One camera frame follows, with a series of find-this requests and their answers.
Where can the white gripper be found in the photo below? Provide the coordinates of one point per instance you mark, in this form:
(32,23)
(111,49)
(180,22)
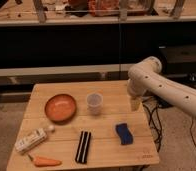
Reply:
(135,100)

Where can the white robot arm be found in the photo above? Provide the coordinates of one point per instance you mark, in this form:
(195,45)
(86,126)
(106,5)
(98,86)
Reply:
(145,76)

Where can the orange ceramic bowl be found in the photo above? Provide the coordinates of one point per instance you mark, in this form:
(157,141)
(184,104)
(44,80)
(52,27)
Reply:
(60,107)

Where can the blue sponge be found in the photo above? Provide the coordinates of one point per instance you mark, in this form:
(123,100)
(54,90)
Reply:
(124,134)

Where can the black box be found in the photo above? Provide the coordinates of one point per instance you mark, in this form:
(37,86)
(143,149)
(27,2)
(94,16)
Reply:
(178,59)

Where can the wooden table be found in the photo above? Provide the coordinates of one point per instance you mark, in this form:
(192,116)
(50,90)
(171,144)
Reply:
(105,148)

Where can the orange carrot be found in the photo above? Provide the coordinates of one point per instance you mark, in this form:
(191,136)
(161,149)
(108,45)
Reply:
(44,162)

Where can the white plastic bottle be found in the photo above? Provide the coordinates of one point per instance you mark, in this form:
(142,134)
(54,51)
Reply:
(33,139)

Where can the background workbench shelf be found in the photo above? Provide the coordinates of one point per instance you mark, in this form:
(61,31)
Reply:
(86,12)

